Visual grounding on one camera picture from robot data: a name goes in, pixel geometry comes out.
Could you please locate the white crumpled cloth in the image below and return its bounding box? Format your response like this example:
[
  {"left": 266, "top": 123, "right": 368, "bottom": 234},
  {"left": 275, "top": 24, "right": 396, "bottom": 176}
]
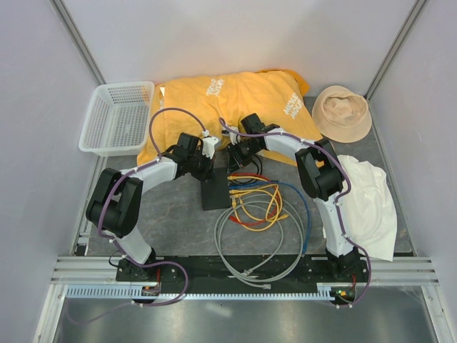
[{"left": 338, "top": 155, "right": 397, "bottom": 262}]

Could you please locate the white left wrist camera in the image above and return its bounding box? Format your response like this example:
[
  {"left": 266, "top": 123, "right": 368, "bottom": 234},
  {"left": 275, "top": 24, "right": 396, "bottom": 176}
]
[{"left": 201, "top": 130, "right": 221, "bottom": 159}]

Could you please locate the orange printed t-shirt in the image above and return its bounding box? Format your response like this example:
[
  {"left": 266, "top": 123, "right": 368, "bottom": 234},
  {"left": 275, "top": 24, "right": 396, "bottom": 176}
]
[{"left": 137, "top": 70, "right": 322, "bottom": 165}]

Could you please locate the aluminium frame rail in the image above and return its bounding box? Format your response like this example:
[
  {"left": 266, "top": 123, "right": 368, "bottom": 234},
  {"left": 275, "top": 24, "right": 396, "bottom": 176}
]
[{"left": 51, "top": 257, "right": 439, "bottom": 286}]

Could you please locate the red ethernet cable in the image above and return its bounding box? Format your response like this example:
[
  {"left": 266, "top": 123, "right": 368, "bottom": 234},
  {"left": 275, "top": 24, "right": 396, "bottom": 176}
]
[{"left": 228, "top": 171, "right": 279, "bottom": 227}]

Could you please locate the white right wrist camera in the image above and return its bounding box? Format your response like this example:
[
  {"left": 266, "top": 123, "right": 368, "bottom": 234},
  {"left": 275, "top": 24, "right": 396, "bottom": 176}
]
[{"left": 221, "top": 126, "right": 238, "bottom": 139}]

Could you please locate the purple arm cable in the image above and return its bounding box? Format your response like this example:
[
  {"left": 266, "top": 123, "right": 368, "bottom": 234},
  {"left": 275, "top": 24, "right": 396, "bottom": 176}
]
[
  {"left": 217, "top": 116, "right": 373, "bottom": 310},
  {"left": 65, "top": 106, "right": 209, "bottom": 325}
]

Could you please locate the white plastic perforated basket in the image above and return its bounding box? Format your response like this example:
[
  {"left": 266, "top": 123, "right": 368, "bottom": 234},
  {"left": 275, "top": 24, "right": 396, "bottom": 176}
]
[{"left": 79, "top": 81, "right": 155, "bottom": 157}]

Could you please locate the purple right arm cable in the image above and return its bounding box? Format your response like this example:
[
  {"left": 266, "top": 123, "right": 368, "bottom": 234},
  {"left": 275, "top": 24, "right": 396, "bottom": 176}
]
[{"left": 217, "top": 116, "right": 373, "bottom": 310}]

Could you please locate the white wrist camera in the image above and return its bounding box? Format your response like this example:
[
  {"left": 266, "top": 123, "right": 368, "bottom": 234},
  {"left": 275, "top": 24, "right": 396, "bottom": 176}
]
[
  {"left": 201, "top": 130, "right": 221, "bottom": 159},
  {"left": 221, "top": 126, "right": 238, "bottom": 139}
]

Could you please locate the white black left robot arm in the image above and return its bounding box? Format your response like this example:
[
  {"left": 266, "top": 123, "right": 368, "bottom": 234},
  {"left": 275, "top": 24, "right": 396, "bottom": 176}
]
[{"left": 86, "top": 133, "right": 221, "bottom": 281}]

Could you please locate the grey slotted cable duct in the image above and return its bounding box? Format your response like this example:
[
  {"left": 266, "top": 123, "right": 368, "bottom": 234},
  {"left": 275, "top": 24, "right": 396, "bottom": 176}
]
[{"left": 66, "top": 284, "right": 336, "bottom": 301}]

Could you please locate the beige bucket hat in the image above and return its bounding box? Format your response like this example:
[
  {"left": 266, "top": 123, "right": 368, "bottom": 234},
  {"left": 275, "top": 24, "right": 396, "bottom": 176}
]
[{"left": 311, "top": 85, "right": 372, "bottom": 144}]

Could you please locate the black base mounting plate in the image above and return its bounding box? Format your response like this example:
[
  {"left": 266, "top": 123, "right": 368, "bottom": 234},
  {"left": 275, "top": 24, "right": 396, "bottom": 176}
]
[{"left": 116, "top": 254, "right": 369, "bottom": 296}]

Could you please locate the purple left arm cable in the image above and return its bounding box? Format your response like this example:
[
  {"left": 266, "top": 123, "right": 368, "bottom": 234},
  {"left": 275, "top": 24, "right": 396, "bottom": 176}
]
[{"left": 65, "top": 106, "right": 209, "bottom": 325}]

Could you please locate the blue ethernet cable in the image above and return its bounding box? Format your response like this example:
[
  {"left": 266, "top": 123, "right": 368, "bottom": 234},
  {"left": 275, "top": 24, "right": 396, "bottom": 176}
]
[{"left": 228, "top": 180, "right": 313, "bottom": 257}]

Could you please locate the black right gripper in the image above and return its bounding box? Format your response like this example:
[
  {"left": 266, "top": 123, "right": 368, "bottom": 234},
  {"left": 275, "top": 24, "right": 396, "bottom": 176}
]
[{"left": 226, "top": 140, "right": 261, "bottom": 176}]

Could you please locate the black ethernet cable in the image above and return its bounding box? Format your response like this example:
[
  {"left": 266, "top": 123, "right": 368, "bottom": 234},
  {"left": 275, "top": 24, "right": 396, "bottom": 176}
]
[{"left": 246, "top": 155, "right": 265, "bottom": 177}]

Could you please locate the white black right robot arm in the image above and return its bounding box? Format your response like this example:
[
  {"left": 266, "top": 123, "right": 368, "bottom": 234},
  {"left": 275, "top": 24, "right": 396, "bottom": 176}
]
[{"left": 219, "top": 114, "right": 371, "bottom": 282}]

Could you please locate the black network switch box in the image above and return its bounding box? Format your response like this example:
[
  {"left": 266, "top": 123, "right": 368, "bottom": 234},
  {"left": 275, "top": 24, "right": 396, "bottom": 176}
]
[{"left": 201, "top": 167, "right": 231, "bottom": 211}]

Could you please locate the yellow ethernet cable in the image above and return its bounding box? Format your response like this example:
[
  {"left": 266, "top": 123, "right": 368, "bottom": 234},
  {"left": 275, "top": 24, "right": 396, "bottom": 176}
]
[
  {"left": 228, "top": 174, "right": 283, "bottom": 219},
  {"left": 229, "top": 190, "right": 290, "bottom": 232}
]

